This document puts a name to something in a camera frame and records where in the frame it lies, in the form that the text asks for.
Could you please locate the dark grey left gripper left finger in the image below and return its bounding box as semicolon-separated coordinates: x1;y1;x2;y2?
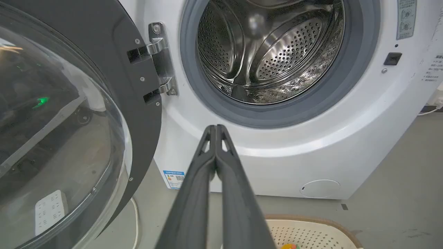
155;125;217;249

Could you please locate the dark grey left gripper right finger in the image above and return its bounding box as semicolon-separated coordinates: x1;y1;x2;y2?
215;124;277;249

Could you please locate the white front-load washing machine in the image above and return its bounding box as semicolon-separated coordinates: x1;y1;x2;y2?
118;0;443;200

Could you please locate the dark washing machine glass door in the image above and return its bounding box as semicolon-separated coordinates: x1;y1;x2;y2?
0;0;163;249

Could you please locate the cream perforated laundry basket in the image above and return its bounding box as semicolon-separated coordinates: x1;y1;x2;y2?
264;214;364;249

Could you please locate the white power strip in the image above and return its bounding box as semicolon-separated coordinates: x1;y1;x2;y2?
35;190;69;237

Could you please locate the white power cable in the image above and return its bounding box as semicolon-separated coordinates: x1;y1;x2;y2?
129;196;139;249

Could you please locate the white wall plug cable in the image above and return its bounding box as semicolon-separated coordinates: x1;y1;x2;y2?
417;93;443;116

